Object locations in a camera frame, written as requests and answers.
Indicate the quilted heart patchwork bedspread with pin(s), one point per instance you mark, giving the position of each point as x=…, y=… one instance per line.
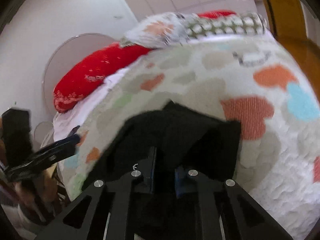
x=225, y=92

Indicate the person's left hand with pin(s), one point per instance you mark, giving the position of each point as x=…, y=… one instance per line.
x=37, y=187

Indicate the white floral pillow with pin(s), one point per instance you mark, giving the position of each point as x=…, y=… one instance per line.
x=155, y=32

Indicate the red embroidered pillow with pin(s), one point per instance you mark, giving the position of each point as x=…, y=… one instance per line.
x=100, y=67

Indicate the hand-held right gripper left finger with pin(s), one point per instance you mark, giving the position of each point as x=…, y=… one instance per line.
x=152, y=172

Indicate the black pants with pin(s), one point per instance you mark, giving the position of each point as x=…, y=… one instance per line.
x=190, y=135

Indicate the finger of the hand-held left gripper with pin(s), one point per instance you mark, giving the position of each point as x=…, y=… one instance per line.
x=63, y=142
x=55, y=155

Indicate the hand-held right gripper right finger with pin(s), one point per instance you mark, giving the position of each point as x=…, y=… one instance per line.
x=179, y=180

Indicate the pale pink fleece blanket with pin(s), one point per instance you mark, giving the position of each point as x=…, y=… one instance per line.
x=82, y=105

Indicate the wooden door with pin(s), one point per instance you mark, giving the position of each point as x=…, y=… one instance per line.
x=287, y=17

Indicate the green patterned pillow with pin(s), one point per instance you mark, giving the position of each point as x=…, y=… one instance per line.
x=225, y=25

